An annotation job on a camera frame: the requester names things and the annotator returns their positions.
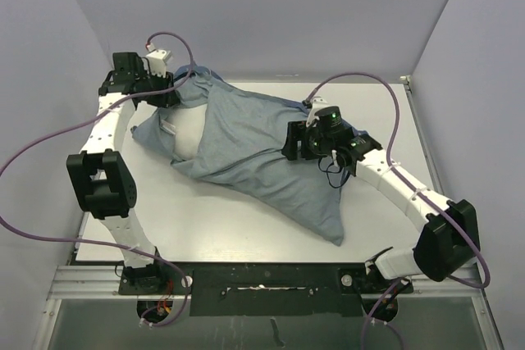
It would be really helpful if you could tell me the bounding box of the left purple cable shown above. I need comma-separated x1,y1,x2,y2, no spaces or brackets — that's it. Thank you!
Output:
0,31,196,329

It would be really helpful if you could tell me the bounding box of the aluminium frame rail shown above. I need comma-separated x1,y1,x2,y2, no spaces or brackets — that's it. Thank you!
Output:
48,266,482,300

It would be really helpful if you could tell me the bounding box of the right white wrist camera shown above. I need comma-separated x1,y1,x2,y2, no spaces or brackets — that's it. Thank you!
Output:
302,96,330,119

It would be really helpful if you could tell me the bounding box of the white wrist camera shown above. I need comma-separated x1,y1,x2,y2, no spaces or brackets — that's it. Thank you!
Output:
302,96,330,119
145,49,172,78

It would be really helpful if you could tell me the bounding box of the blue pillowcase with fish print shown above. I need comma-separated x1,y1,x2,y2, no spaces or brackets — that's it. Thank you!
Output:
131,66,345,246

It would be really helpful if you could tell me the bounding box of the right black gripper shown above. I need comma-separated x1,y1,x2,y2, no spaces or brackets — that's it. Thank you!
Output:
283,120,334,161

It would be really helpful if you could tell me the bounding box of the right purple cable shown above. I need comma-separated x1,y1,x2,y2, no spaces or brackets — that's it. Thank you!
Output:
302,72,492,350

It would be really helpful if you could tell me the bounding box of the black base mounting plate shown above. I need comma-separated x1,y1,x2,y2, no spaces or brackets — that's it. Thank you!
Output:
118,263,391,317

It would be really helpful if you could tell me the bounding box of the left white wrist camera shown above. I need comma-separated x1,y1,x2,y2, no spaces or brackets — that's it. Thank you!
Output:
145,49,172,78

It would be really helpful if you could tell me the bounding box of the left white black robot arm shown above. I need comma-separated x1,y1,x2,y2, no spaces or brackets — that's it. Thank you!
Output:
66,48,180,293

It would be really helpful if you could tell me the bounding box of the white pillow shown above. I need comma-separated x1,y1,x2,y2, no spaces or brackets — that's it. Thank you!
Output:
161,104,207,161

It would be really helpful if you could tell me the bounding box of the purple cable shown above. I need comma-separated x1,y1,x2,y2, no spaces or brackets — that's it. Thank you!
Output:
302,72,492,350
0,31,196,329

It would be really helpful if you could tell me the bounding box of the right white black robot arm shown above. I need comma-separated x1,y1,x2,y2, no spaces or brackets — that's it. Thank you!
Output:
281,104,480,292

